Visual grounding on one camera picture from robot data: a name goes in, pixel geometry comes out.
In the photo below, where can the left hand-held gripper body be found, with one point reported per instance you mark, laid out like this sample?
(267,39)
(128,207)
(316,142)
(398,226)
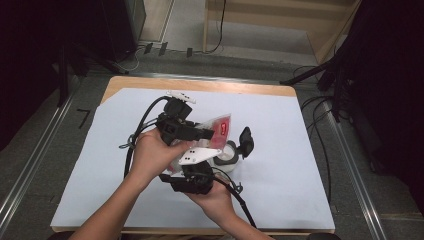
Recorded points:
(175,128)

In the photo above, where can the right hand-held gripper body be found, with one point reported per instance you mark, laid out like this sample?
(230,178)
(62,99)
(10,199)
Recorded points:
(196,180)

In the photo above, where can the red and white plastic pouch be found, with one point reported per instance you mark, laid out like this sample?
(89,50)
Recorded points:
(221,133)

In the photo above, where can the clear jar with black lid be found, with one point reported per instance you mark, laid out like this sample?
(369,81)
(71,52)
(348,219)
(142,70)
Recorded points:
(246,141)

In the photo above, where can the person's left hand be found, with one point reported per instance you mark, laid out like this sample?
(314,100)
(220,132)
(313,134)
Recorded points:
(150,156)

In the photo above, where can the person's right hand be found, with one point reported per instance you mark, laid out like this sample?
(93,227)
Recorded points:
(215,203)

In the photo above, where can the black cabinet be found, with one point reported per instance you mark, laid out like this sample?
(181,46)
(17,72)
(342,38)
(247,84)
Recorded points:
(123,23)

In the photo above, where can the black metal stand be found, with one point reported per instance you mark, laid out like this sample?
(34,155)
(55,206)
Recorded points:
(306,75)

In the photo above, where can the metal floor rail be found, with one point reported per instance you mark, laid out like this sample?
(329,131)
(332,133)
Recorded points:
(33,160)
(358,180)
(200,77)

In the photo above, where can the light wooden frame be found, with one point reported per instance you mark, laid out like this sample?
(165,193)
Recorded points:
(260,20)

